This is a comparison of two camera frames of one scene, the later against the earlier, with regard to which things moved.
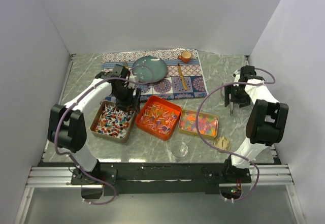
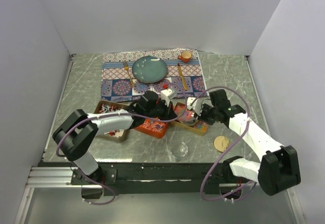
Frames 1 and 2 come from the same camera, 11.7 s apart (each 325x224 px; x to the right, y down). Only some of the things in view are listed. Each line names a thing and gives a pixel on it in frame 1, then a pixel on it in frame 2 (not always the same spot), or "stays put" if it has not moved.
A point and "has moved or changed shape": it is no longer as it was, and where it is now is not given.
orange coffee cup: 185,56 stays put
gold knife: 183,80 stays put
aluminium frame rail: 54,177 stays put
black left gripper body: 124,97 to 160,110
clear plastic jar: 180,151 stays put
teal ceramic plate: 149,69 stays put
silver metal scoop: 231,105 has moved or changed shape
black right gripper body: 237,95 to 208,114
